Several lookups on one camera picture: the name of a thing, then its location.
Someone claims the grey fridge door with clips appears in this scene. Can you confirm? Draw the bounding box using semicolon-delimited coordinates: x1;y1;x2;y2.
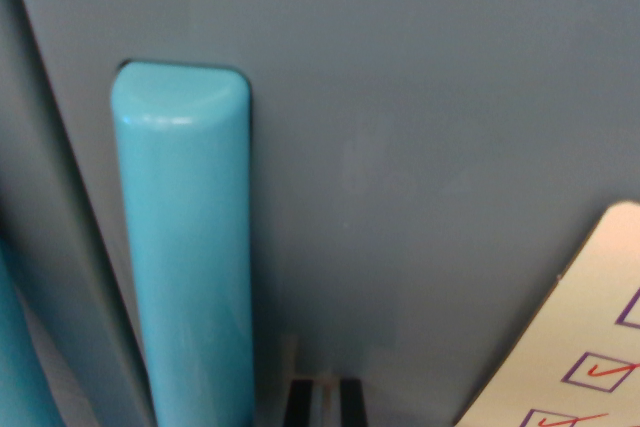
4;0;640;427

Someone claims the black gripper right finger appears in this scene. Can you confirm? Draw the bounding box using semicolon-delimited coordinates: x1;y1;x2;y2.
325;377;369;427

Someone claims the grey fridge door with dispenser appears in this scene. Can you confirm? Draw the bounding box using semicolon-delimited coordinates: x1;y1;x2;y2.
0;0;156;427

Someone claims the cream shopping checklist card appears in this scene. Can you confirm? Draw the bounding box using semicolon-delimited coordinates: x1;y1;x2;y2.
452;201;640;427

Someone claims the teal handle of clip door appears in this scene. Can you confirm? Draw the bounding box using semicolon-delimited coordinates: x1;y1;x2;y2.
109;59;256;427

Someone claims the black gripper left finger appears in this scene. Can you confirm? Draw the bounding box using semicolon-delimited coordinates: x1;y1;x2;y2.
282;378;327;427

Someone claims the teal handle of dispenser door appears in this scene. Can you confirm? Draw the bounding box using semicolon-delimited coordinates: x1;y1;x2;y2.
0;236;64;427

